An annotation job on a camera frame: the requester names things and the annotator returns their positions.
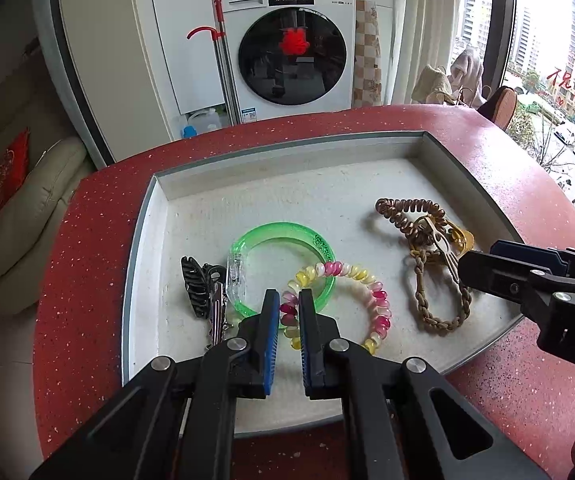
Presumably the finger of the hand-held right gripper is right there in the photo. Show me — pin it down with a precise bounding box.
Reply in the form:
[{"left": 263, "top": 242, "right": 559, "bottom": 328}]
[
  {"left": 459, "top": 249, "right": 559, "bottom": 307},
  {"left": 489, "top": 240, "right": 569, "bottom": 277}
]

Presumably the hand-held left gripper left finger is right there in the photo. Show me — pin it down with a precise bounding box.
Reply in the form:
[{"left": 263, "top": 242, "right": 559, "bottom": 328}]
[{"left": 30, "top": 288, "right": 282, "bottom": 480}]

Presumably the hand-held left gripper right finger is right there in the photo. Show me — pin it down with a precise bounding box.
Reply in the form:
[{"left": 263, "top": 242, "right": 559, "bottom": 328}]
[{"left": 297, "top": 288, "right": 551, "bottom": 480}]

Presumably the silver hair clip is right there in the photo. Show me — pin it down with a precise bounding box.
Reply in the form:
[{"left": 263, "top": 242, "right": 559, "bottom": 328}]
[{"left": 204, "top": 280, "right": 230, "bottom": 351}]

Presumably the beige hair clip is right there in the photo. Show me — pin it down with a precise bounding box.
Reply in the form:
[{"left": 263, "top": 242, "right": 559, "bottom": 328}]
[{"left": 422, "top": 217, "right": 461, "bottom": 281}]

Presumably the brown braided hair tie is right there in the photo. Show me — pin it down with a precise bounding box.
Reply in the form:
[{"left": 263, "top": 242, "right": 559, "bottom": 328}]
[{"left": 406, "top": 247, "right": 474, "bottom": 335}]

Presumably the colourful spiral hair tie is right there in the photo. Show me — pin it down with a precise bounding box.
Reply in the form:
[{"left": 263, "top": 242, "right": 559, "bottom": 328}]
[{"left": 280, "top": 260, "right": 393, "bottom": 356}]

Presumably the black claw hair clip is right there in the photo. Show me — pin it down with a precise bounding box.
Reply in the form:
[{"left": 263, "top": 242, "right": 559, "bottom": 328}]
[{"left": 180, "top": 256, "right": 228, "bottom": 318}]

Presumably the brown spiral hair tie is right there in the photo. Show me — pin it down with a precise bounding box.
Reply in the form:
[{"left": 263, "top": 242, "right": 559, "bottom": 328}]
[{"left": 375, "top": 197, "right": 448, "bottom": 241}]

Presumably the grey shallow tray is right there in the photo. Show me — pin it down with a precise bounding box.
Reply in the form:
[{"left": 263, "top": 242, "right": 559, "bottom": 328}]
[{"left": 121, "top": 131, "right": 538, "bottom": 435}]

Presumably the amber hair clip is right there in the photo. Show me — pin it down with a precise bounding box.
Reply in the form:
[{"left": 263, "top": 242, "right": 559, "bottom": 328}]
[{"left": 410, "top": 215, "right": 475, "bottom": 263}]

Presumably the green translucent bangle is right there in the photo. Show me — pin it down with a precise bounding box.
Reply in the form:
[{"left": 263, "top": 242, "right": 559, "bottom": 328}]
[{"left": 226, "top": 221, "right": 337, "bottom": 322}]

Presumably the brown chair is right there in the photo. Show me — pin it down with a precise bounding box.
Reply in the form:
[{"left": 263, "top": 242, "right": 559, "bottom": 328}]
[{"left": 477, "top": 86, "right": 518, "bottom": 128}]

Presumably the window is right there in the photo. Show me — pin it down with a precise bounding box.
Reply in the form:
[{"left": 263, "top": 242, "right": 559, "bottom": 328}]
[{"left": 450, "top": 0, "right": 575, "bottom": 261}]

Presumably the pale pink towel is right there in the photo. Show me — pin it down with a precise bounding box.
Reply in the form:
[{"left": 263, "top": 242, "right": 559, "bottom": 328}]
[{"left": 450, "top": 47, "right": 485, "bottom": 108}]

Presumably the cream cloth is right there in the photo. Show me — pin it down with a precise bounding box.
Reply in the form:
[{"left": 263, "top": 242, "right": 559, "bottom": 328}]
[{"left": 411, "top": 65, "right": 453, "bottom": 106}]

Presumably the clear plastic bottle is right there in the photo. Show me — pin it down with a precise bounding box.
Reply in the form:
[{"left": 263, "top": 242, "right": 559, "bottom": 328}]
[{"left": 182, "top": 107, "right": 222, "bottom": 139}]

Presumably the white curtain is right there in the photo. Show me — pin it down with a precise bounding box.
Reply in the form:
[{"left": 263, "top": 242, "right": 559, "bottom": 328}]
[{"left": 392, "top": 0, "right": 463, "bottom": 106}]

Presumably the cream leather sofa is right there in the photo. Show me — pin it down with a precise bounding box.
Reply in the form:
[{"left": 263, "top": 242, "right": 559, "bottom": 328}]
[{"left": 0, "top": 65, "right": 93, "bottom": 311}]

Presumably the white washing machine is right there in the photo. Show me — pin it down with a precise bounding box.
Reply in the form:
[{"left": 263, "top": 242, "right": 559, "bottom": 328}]
[{"left": 216, "top": 0, "right": 357, "bottom": 123}]

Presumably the red patterned cushion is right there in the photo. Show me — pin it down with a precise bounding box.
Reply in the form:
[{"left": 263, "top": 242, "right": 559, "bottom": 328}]
[{"left": 0, "top": 127, "right": 33, "bottom": 233}]

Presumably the tall white cabinet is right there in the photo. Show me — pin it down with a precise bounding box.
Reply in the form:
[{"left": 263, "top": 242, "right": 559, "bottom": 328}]
[{"left": 57, "top": 0, "right": 228, "bottom": 161}]

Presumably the red-handled mop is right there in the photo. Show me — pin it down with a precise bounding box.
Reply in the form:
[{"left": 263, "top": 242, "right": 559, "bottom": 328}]
[{"left": 187, "top": 0, "right": 235, "bottom": 128}]

